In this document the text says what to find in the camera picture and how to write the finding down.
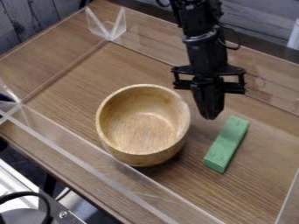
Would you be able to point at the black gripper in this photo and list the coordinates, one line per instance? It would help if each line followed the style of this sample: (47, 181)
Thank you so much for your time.
(209, 70)

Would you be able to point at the green rectangular block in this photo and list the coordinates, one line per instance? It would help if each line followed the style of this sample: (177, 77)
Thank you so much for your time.
(226, 144)

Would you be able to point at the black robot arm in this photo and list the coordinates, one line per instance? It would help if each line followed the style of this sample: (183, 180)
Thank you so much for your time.
(198, 17)

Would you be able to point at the brown wooden bowl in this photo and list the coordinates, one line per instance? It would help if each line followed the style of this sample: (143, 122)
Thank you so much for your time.
(142, 122)

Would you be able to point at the clear acrylic corner bracket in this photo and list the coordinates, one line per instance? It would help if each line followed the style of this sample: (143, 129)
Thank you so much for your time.
(109, 30)

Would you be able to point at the clear acrylic front wall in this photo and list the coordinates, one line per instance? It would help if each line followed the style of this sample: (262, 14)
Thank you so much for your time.
(138, 199)

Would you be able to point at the grey metal base plate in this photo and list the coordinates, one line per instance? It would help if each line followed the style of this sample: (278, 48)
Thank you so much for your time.
(25, 204)

